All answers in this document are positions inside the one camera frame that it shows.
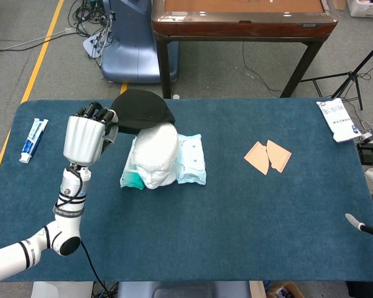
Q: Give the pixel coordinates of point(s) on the white plastic basket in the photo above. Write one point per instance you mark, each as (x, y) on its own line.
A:
(365, 7)

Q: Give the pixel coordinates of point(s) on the tan paper piece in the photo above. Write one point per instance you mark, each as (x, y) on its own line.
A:
(257, 158)
(279, 156)

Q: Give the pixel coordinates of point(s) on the white foam mannequin head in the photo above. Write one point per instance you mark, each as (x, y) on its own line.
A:
(157, 155)

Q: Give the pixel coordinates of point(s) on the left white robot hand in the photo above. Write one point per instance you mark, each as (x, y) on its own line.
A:
(82, 139)

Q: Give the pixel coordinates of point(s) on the black baseball cap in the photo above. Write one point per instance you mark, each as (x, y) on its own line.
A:
(143, 108)

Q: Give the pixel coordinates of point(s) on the brown mahjong table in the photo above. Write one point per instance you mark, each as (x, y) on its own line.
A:
(242, 29)

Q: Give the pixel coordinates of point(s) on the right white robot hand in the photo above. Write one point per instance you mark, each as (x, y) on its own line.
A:
(356, 222)

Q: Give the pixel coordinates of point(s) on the white printed plastic packet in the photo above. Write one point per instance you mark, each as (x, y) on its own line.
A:
(338, 121)

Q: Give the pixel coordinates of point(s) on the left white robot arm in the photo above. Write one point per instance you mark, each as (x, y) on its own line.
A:
(65, 223)

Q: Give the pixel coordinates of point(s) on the blue white toothpaste tube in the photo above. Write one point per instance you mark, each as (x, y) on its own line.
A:
(32, 139)

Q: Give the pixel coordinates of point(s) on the brown cardboard box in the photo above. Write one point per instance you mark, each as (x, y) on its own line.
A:
(286, 291)

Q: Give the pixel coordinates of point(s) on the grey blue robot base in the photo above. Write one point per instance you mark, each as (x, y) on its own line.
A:
(186, 290)

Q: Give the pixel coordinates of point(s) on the blue carpet table mat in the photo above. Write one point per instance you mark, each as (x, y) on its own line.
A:
(205, 236)

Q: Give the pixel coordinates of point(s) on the light blue wet wipes pack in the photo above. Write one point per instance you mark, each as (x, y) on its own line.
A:
(191, 158)

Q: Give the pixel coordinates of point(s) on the blue grey machine base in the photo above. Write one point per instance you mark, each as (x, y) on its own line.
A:
(127, 46)

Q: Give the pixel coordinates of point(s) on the green wet wipes pack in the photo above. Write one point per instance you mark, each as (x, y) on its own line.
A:
(130, 177)

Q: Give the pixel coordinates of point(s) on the black tripod stand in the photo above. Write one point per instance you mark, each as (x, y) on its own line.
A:
(349, 76)

